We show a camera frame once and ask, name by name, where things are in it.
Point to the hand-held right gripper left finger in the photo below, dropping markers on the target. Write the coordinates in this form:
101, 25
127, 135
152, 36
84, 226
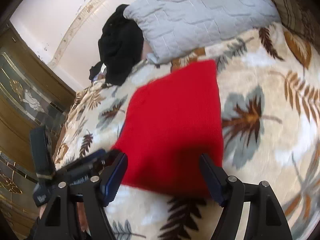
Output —
115, 177

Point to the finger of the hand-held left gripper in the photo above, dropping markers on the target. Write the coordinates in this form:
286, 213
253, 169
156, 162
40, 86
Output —
93, 156

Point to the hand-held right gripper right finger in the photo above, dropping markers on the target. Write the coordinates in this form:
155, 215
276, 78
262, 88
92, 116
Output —
212, 177

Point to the red and blue knit sweater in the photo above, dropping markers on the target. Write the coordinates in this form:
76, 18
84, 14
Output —
172, 120

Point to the person's left hand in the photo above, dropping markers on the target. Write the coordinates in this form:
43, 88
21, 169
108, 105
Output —
81, 216

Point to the wooden wardrobe with glass inlay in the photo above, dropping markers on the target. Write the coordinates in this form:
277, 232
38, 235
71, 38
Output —
22, 85

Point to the small dark cloth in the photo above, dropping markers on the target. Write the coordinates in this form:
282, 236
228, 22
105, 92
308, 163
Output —
96, 71

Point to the leaf print blanket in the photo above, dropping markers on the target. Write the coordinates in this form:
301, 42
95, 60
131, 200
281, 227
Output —
252, 80

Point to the black cloth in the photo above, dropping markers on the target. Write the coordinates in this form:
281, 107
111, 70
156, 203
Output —
120, 45

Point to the grey quilted pillow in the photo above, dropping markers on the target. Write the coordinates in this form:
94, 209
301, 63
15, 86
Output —
197, 12

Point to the striped brown cushion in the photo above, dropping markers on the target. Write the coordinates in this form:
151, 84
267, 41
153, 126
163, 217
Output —
290, 7

